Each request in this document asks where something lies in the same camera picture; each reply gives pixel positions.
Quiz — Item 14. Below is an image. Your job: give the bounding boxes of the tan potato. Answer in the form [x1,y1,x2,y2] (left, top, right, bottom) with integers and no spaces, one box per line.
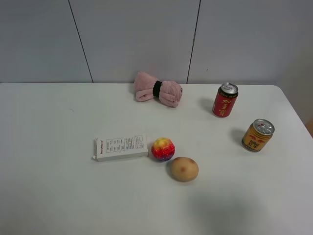
[171,157,199,182]

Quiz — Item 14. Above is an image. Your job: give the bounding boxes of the pink rolled towel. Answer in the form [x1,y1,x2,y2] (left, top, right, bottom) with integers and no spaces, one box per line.
[134,71,183,107]

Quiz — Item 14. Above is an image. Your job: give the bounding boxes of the rainbow glitter ball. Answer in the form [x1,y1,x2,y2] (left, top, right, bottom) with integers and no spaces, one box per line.
[151,137,176,162]

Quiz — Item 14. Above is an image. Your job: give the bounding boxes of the white cardboard box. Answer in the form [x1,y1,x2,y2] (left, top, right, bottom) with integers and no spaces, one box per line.
[92,134,149,162]

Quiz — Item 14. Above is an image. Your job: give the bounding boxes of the red drink can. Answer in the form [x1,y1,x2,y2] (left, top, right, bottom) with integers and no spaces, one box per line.
[212,82,239,118]

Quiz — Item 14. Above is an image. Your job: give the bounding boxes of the gold drink can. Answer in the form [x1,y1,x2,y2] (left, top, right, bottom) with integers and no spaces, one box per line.
[242,118,275,152]

